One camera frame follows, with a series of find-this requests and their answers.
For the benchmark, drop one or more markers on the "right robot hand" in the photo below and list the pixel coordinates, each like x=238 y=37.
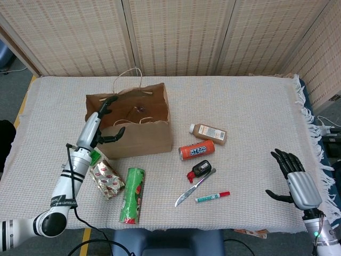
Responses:
x=303 y=189

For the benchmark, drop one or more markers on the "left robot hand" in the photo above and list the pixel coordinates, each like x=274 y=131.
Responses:
x=89 y=130

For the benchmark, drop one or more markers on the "green plastic block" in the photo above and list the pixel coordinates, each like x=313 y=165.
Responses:
x=96 y=158

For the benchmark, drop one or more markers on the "silver red snack packet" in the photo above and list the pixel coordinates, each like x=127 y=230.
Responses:
x=108 y=181

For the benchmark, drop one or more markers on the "green chips can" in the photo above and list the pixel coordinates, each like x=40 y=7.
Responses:
x=131 y=197

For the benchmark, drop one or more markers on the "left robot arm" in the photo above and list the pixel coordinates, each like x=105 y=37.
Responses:
x=66 y=192

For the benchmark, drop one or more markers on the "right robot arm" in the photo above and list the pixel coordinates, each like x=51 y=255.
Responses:
x=323 y=234

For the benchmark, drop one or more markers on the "brown paper shopping bag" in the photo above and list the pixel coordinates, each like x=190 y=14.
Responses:
x=138 y=144

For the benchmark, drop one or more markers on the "black bottle red cap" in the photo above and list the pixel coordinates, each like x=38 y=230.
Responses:
x=202 y=168

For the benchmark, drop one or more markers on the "brown juice bottle white cap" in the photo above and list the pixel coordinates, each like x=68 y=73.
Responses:
x=210 y=132

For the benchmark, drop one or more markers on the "black box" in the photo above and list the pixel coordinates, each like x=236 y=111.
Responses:
x=333 y=148

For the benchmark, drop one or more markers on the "orange printed flat packet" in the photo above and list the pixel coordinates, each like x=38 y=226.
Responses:
x=253 y=233

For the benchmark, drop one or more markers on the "black rounded object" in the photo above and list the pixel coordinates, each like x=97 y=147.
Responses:
x=5 y=138

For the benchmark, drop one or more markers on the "red capped marker pen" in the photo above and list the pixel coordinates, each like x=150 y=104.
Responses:
x=210 y=198

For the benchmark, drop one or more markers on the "white woven tablecloth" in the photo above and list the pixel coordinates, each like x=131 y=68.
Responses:
x=239 y=106

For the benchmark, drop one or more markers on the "orange soda can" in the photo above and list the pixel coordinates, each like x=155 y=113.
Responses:
x=197 y=151

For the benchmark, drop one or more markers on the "blue chair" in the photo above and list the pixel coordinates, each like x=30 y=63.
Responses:
x=4 y=57

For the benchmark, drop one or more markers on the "metal table knife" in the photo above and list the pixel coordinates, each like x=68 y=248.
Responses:
x=186 y=193

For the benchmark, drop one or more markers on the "woven bamboo folding screen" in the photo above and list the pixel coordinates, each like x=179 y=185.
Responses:
x=173 y=34

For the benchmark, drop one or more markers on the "blue padded seat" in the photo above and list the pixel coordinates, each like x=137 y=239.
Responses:
x=167 y=242

